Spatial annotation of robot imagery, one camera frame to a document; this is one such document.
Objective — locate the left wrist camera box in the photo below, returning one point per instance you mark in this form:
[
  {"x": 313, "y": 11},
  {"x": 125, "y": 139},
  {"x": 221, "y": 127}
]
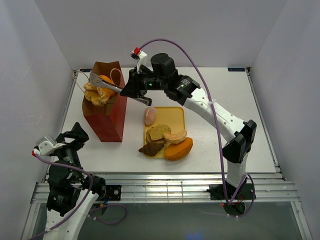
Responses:
[{"x": 46, "y": 146}]

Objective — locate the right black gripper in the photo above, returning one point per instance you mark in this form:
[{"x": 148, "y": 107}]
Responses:
[{"x": 131, "y": 88}]

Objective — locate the pink sugared bread roll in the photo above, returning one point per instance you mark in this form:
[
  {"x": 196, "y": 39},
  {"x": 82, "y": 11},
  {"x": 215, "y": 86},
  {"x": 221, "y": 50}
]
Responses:
[{"x": 150, "y": 115}]

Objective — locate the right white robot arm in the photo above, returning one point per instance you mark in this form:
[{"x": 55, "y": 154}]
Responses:
[{"x": 239, "y": 134}]

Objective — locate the orange oval bread loaf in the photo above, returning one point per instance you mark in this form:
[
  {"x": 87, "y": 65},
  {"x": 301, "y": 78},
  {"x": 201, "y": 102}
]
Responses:
[{"x": 175, "y": 152}]

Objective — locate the red paper bag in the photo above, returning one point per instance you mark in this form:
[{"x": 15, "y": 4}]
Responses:
[{"x": 107, "y": 121}]

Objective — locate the seeded bread slice top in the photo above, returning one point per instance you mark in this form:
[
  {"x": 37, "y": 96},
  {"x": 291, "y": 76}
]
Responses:
[{"x": 157, "y": 132}]

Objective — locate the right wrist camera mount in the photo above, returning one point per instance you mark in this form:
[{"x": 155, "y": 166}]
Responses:
[{"x": 140, "y": 57}]

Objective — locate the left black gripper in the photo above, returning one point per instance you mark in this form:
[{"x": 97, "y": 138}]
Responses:
[{"x": 77, "y": 131}]

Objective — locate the seeded bread slice bottom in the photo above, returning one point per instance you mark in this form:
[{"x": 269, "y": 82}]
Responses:
[{"x": 148, "y": 139}]

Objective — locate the pale crescent bread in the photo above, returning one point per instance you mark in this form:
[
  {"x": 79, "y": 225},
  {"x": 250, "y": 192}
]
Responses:
[{"x": 175, "y": 138}]

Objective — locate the seeded bread slice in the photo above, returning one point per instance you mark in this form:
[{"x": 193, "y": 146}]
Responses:
[
  {"x": 157, "y": 132},
  {"x": 148, "y": 139}
]

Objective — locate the aluminium frame rail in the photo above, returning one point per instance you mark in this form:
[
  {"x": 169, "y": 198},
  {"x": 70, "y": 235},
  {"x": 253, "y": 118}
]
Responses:
[{"x": 192, "y": 188}]

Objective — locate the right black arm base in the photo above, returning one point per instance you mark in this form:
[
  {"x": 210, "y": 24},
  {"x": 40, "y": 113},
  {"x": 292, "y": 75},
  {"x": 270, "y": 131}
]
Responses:
[{"x": 245, "y": 192}]

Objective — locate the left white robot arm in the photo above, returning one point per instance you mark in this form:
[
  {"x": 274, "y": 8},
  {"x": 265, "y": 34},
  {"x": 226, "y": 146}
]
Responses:
[{"x": 71, "y": 191}]

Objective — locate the brown chocolate croissant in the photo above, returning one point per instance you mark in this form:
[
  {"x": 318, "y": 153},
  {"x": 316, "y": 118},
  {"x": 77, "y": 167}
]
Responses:
[{"x": 151, "y": 149}]

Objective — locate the flower shaped golden bread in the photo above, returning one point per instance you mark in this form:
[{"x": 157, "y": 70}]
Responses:
[{"x": 98, "y": 96}]

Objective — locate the yellow plastic tray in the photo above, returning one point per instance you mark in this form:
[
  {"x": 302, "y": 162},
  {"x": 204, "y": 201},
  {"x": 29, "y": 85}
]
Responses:
[{"x": 171, "y": 116}]

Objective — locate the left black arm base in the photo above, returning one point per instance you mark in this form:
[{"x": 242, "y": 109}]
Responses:
[{"x": 111, "y": 192}]

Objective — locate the metal serving tongs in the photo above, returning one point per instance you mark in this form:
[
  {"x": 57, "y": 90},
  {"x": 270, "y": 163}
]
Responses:
[{"x": 97, "y": 81}]

